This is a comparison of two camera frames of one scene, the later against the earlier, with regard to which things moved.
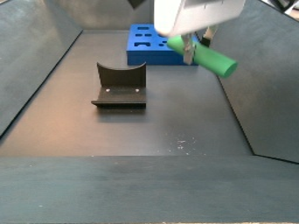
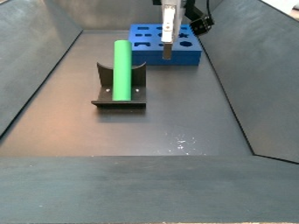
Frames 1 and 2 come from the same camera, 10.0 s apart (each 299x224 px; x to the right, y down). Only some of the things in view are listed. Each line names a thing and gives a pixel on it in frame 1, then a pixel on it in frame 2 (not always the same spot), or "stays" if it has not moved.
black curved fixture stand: (124, 87) stays
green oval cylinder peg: (208, 58) -> (122, 71)
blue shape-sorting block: (148, 47) stays
